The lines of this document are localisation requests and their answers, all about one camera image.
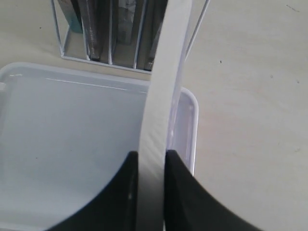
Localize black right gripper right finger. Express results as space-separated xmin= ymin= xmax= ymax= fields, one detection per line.
xmin=164 ymin=150 xmax=258 ymax=231

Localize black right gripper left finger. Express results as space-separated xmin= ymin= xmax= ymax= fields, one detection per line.
xmin=49 ymin=151 xmax=139 ymax=231

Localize dark blue spine book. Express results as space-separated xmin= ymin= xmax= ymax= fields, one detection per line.
xmin=136 ymin=0 xmax=192 ymax=231

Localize black spine book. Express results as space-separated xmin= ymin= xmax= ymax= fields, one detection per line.
xmin=77 ymin=0 xmax=110 ymax=61

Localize dark grey spine book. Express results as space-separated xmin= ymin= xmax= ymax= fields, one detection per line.
xmin=144 ymin=0 xmax=168 ymax=71

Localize grey white spine book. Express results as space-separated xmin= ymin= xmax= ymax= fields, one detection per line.
xmin=117 ymin=0 xmax=143 ymax=45

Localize pink teal cover book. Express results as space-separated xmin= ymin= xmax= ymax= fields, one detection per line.
xmin=58 ymin=0 xmax=83 ymax=33

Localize white plastic tray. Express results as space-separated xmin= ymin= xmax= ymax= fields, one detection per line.
xmin=0 ymin=62 xmax=200 ymax=231

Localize white wire book rack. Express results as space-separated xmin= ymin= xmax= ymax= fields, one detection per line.
xmin=51 ymin=0 xmax=204 ymax=73

